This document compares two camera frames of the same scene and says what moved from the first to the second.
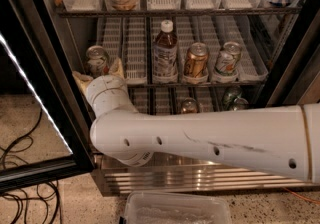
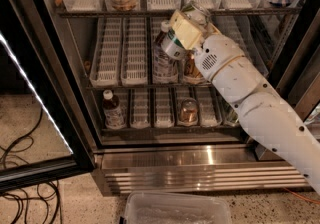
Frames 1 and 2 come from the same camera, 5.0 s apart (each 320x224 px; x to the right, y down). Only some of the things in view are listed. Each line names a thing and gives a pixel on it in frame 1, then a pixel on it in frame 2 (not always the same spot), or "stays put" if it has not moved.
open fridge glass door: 45,131 stays put
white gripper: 104,85 -> 218,54
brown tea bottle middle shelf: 165,68 stays put
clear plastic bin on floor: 160,207 stays put
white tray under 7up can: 110,36 stays put
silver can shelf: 98,60 -> 198,15
